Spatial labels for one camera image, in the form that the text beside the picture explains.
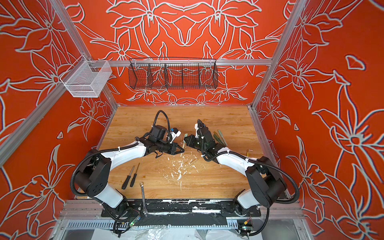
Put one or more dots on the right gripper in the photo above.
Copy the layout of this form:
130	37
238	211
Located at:
190	138

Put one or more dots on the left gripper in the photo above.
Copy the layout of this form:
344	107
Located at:
173	149

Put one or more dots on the dark green pen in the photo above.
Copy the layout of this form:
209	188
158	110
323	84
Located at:
219	138

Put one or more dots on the light green pen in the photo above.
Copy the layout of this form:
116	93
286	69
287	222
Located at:
222	138

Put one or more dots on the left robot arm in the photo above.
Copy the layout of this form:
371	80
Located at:
90	177

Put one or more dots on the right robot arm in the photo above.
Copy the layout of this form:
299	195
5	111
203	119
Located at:
268	183

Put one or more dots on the black screwdriver right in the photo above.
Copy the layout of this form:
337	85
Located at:
134	177

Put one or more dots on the black screwdriver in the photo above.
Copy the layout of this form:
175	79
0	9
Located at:
125	183
134	177

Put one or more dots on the black screwdriver left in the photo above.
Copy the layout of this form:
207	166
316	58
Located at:
125	183

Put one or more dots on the metal wrench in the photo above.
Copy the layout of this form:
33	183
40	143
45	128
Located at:
144	207

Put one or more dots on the clear plastic bin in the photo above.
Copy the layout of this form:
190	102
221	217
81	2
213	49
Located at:
84	81

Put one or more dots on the yellow handled tool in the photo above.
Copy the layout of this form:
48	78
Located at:
248	152

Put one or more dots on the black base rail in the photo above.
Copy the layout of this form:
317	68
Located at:
180	207

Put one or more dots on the black wire basket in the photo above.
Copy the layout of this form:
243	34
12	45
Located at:
173	74

